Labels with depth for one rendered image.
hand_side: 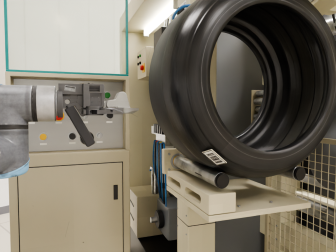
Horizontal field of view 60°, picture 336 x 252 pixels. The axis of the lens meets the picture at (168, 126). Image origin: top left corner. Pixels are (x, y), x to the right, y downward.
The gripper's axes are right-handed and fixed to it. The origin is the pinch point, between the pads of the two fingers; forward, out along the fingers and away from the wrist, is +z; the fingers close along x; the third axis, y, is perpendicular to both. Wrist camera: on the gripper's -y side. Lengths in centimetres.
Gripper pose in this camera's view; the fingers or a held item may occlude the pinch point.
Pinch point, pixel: (134, 111)
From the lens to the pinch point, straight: 82.1
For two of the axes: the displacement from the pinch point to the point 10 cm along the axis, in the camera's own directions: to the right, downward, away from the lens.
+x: -3.4, -0.5, 9.4
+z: 9.4, -0.2, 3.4
